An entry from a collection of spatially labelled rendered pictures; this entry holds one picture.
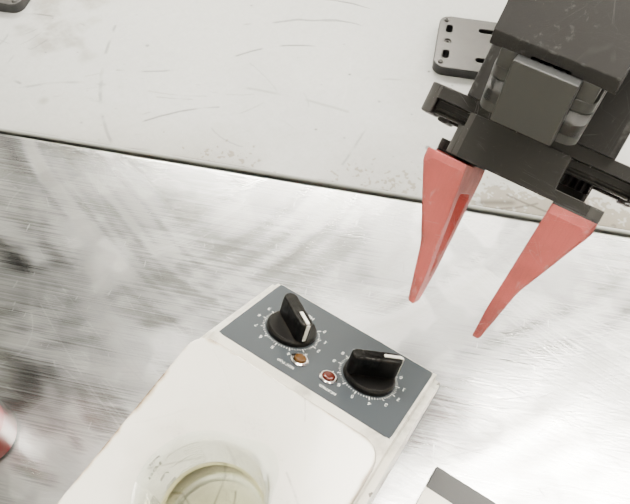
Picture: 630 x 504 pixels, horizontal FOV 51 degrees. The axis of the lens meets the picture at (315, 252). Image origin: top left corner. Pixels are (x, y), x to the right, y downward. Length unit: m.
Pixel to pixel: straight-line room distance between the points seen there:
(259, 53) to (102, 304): 0.28
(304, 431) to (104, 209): 0.27
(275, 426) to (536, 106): 0.21
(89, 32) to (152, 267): 0.28
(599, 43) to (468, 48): 0.42
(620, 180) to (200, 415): 0.23
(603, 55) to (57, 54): 0.54
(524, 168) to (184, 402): 0.20
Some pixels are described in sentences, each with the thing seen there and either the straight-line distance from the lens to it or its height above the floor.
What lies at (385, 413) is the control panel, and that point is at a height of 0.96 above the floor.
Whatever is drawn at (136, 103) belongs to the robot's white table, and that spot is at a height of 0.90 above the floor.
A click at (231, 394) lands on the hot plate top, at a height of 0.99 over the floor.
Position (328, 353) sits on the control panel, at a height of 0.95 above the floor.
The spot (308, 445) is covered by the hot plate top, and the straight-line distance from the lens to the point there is 0.35.
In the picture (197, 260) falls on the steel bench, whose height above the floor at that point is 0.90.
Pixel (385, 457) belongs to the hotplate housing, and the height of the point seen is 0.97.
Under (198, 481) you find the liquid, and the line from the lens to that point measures 0.31.
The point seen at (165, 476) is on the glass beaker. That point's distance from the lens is 0.30.
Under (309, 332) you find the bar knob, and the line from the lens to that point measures 0.40.
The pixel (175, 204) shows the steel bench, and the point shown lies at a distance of 0.53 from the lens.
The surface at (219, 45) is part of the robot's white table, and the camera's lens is 0.65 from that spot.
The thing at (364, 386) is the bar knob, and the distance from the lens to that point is 0.39.
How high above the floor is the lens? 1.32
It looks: 58 degrees down
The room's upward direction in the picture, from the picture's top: straight up
